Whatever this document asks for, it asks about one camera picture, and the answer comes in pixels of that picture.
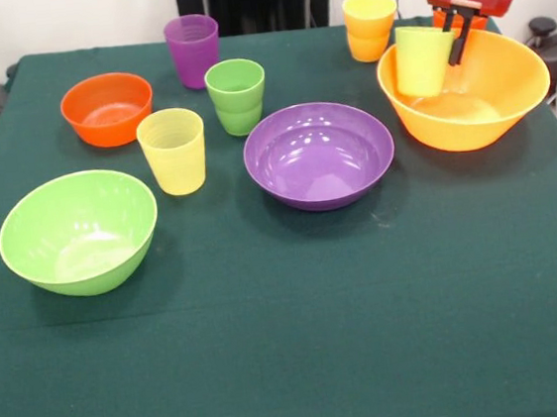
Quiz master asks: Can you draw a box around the orange-red cup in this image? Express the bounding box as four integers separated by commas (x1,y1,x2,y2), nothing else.
431,2,491,37

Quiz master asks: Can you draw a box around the light green tapered cup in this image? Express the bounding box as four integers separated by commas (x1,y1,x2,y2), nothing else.
391,21,463,102

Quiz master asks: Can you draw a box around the green bowl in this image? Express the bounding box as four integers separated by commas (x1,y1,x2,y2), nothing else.
0,163,167,306

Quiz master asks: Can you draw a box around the purple bowl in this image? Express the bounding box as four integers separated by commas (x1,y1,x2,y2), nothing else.
238,94,401,220

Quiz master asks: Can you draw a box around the purple cup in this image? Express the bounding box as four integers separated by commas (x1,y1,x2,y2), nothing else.
161,11,226,93

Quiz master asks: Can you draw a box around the orange-red bowl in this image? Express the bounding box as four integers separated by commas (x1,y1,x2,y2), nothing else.
56,67,159,154

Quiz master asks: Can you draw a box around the green stepped cup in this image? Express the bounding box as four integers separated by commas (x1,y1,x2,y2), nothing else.
201,55,272,141

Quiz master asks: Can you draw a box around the yellow-orange stepped cup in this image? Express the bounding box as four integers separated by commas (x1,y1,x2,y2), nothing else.
339,0,403,66

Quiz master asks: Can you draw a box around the dark green tablecloth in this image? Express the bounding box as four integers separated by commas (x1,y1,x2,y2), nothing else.
0,0,557,417

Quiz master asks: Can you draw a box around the yellow tapered cup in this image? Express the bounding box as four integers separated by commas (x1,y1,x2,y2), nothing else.
133,104,212,201

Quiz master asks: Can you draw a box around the large yellow-orange bowl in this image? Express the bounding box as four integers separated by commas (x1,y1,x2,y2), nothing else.
372,17,557,161

